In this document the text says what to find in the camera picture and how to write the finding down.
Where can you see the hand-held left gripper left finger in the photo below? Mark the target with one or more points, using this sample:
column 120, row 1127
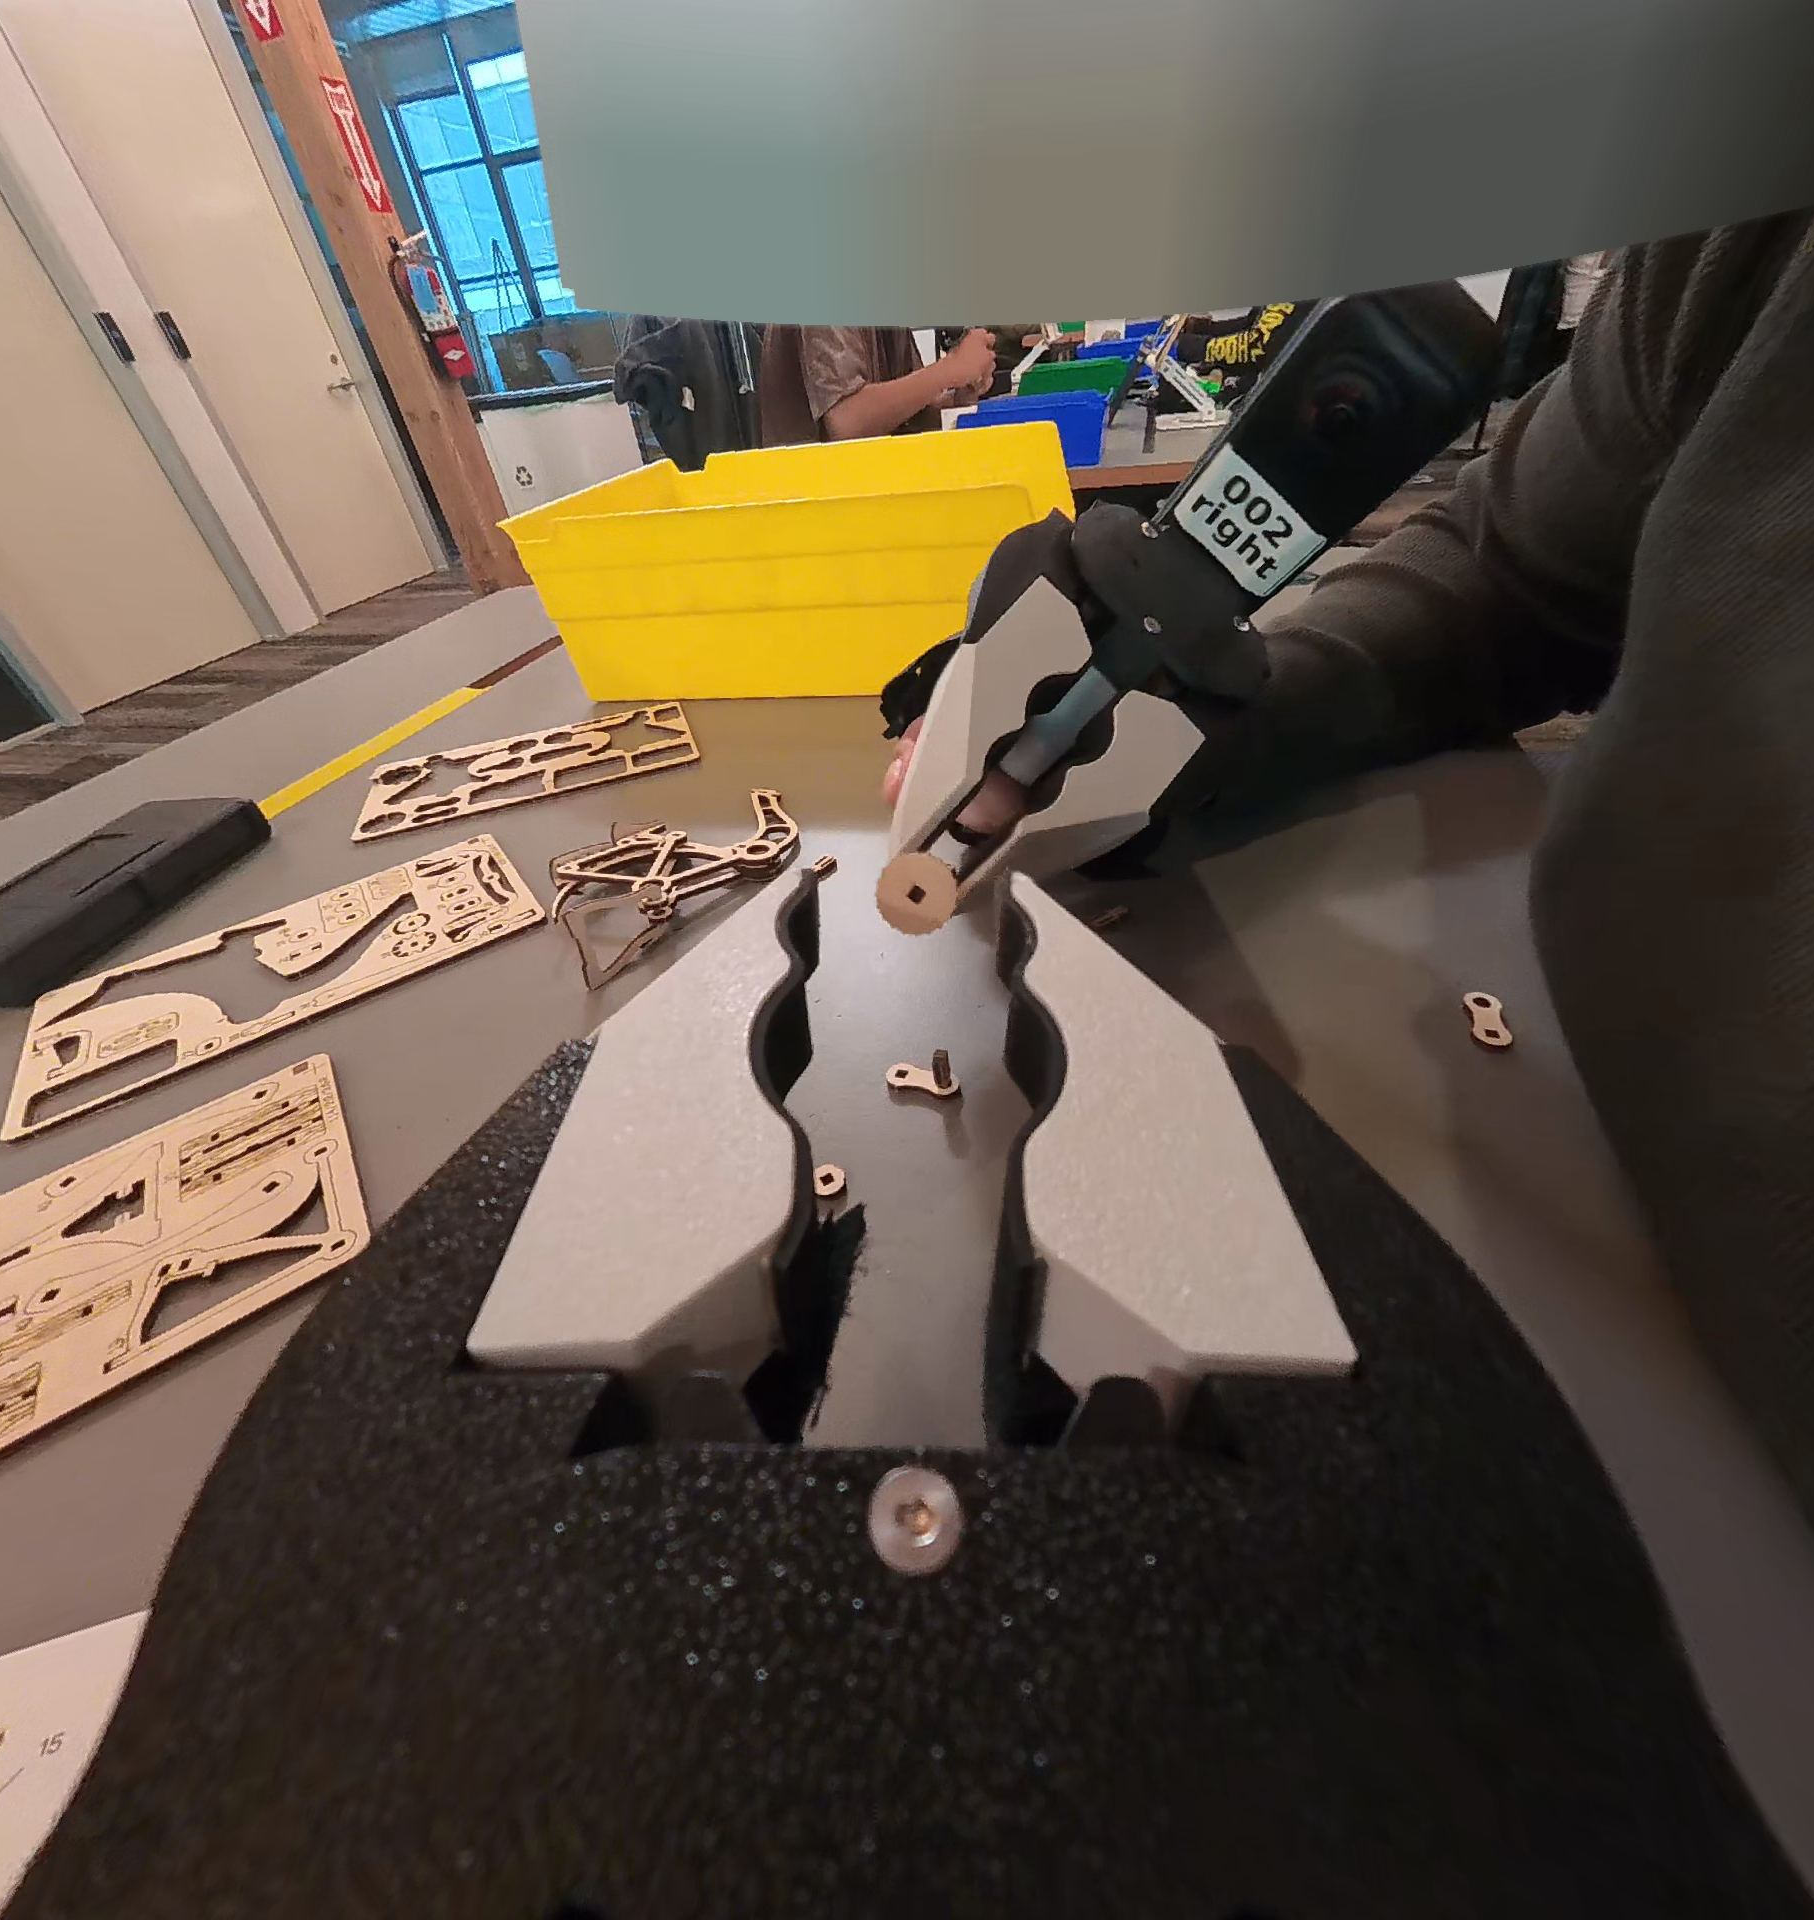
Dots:
column 652, row 1200

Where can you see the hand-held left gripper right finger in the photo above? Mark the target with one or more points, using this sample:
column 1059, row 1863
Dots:
column 1177, row 1200

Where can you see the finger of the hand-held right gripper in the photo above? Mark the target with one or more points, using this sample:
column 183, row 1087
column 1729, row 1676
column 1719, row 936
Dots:
column 982, row 690
column 1124, row 774

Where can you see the wooden axle assembly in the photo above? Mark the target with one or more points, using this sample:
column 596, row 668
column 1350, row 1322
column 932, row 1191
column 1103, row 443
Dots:
column 895, row 911

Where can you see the person's right forearm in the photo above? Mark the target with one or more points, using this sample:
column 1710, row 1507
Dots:
column 1418, row 647

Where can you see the wooden link with peg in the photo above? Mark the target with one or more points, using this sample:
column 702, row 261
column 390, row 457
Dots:
column 908, row 1077

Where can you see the flat wooden link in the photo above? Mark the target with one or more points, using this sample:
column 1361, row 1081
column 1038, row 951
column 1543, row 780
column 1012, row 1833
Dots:
column 1488, row 1021

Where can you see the laser-cut wooden parts sheet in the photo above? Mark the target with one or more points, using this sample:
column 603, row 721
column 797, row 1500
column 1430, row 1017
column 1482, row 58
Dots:
column 397, row 812
column 112, row 1036
column 37, row 1350

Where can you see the person's right hand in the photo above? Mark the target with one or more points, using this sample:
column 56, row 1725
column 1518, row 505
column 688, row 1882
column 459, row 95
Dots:
column 903, row 766

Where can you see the blue plastic bin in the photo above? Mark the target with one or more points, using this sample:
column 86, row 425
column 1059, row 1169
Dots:
column 1038, row 420

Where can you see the yellow plastic bin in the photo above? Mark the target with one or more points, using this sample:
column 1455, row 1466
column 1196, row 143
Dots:
column 787, row 600

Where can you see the white easel stand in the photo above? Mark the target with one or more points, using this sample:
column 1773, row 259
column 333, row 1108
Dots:
column 1190, row 384

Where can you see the small green plastic bin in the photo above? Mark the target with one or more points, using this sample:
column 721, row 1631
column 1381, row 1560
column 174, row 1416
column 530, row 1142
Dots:
column 1075, row 375

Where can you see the office chair with jacket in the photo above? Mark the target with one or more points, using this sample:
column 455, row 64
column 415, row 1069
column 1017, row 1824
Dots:
column 682, row 392

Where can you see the white recycling cabinet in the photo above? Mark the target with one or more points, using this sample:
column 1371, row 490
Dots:
column 554, row 449

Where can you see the yellow tape strip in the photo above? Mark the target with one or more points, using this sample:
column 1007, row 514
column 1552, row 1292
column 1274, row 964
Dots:
column 374, row 751

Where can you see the black case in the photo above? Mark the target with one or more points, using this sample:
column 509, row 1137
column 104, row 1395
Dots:
column 97, row 901

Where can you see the red fire extinguisher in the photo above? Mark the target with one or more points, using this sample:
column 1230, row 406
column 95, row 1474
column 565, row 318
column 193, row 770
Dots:
column 435, row 307

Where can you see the instruction booklet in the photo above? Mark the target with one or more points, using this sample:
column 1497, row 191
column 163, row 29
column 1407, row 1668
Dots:
column 37, row 1725

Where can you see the red sign with arrow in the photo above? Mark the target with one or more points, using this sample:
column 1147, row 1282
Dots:
column 356, row 143

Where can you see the white double door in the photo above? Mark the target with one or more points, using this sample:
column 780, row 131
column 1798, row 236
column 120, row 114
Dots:
column 81, row 495

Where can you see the red sign with lettering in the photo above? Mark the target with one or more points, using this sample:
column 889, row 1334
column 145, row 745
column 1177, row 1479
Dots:
column 260, row 15

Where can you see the wooden model frame assembly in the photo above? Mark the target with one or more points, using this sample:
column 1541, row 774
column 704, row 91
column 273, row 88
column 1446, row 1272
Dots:
column 652, row 893

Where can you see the glass window wall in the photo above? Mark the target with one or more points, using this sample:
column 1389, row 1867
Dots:
column 488, row 195

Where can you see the wooden post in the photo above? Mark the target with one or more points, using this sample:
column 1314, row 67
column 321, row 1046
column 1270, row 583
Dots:
column 366, row 227

